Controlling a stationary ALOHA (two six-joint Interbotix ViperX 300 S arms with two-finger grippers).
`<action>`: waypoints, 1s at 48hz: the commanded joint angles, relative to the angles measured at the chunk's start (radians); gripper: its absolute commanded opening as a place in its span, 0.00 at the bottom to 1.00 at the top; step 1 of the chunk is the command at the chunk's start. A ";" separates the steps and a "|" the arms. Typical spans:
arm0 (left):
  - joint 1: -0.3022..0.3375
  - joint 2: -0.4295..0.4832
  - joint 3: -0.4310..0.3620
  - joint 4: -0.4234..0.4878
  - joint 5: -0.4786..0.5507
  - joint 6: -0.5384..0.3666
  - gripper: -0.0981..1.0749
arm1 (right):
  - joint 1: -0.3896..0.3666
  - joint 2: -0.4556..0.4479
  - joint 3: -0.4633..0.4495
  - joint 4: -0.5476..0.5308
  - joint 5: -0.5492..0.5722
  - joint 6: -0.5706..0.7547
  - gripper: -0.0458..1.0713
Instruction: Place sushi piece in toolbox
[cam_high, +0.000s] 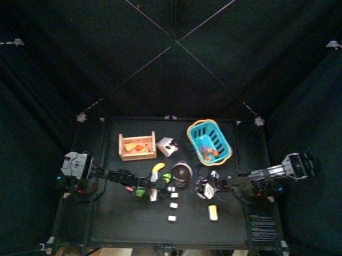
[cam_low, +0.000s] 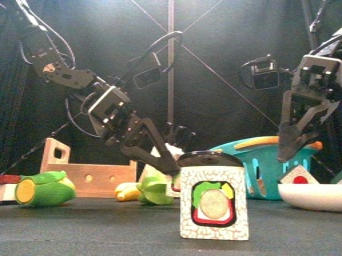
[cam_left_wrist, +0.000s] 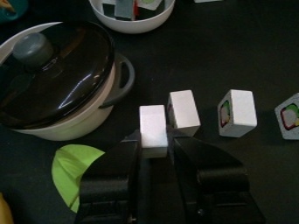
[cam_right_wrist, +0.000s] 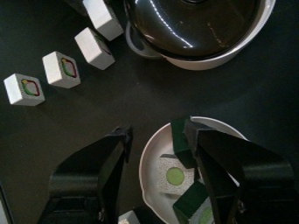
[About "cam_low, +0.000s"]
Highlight small white red sushi piece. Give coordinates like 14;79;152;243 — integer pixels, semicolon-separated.
164;173;183;198

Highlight white sushi piece red centre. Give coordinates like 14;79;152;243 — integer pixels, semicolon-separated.
279;164;320;185

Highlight wooden toy toolbox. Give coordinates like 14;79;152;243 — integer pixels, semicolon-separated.
38;137;139;199

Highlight large sushi roll toy piece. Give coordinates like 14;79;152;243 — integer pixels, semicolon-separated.
177;150;251;242

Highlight white black toy figure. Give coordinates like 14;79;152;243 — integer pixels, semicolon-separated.
148;122;197;164

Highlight green toy lettuce leaf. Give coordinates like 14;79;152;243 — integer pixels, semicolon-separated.
135;165;176;207

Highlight yellow toy banana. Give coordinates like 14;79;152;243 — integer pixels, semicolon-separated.
113;181;144;203

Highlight white bowl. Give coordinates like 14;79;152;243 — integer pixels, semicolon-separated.
276;182;342;213

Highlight green toy cucumber half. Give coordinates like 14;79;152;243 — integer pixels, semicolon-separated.
13;170;77;208

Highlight red white toy block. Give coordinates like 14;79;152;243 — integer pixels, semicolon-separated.
0;174;22;203

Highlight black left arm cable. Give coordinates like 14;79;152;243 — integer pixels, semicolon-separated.
64;95;104;139

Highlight teal basket with orange handle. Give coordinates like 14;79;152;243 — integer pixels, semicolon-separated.
209;135;324;202

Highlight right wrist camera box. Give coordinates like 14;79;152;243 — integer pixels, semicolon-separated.
247;59;283;92

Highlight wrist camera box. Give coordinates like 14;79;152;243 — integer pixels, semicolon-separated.
247;59;283;92
129;52;164;91

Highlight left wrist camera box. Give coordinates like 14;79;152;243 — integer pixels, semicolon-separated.
129;52;164;91

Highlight vertical metal frame pole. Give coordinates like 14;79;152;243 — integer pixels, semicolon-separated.
167;0;176;125

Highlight black left camera cable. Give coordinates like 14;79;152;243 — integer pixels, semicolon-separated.
131;30;185;75

